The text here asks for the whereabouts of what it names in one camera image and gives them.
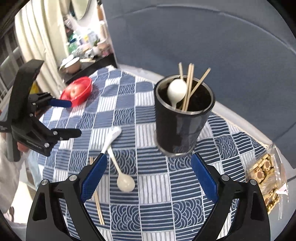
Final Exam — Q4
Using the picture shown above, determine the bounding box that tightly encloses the long wooden chopstick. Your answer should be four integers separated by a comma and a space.
89, 157, 105, 226

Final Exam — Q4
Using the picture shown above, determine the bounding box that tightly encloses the white plastic spoon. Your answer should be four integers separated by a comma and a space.
101, 126, 122, 154

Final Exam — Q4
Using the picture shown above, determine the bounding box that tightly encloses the white blue patterned ceramic spoon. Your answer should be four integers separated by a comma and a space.
106, 146, 136, 193

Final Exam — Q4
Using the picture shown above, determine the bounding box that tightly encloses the white round spoon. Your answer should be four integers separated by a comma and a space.
166, 78, 187, 108

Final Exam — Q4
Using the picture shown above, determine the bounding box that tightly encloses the person's hand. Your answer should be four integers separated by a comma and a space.
17, 142, 29, 153

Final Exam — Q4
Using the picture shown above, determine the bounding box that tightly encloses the red apple right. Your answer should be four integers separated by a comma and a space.
70, 84, 85, 99

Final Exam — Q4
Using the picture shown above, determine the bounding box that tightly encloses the red plastic basket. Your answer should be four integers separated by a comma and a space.
60, 76, 93, 108

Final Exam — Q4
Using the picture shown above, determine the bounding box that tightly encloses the beige mug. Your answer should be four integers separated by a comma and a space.
60, 57, 82, 74

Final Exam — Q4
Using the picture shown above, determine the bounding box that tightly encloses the clear bag of cookies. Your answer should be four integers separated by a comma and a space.
243, 144, 288, 220

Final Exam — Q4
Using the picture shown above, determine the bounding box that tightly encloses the dark side table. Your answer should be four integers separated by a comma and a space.
60, 54, 117, 85

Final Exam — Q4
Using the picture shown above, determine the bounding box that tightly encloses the blue white patterned tablecloth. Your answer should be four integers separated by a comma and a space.
34, 65, 269, 241

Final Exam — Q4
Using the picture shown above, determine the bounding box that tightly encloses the black cylindrical utensil holder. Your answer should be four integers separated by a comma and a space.
154, 75, 216, 158

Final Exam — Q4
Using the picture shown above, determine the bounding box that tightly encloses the grey upholstered sofa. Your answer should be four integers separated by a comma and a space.
103, 1, 295, 166

